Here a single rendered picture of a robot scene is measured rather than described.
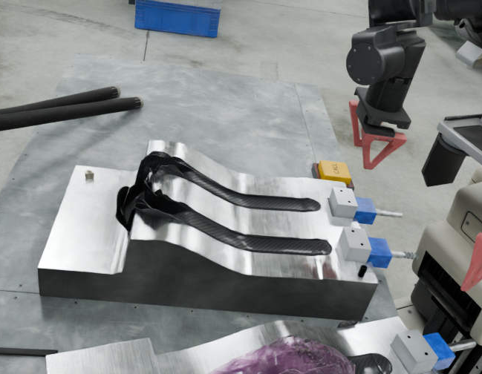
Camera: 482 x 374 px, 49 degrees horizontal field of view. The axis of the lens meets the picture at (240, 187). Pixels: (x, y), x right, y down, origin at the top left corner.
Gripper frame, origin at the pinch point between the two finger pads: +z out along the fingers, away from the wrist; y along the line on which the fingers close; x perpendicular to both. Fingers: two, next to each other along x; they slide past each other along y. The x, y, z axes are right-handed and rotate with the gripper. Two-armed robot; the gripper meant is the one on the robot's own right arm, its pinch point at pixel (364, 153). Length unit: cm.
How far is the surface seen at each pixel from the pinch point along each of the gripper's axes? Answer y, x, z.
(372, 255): 12.6, 1.8, 10.9
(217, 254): 15.4, -22.6, 11.3
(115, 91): -46, -46, 19
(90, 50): -258, -89, 99
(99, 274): 17.2, -39.2, 15.9
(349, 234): 9.8, -1.8, 9.4
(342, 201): 1.3, -1.4, 9.3
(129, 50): -266, -66, 99
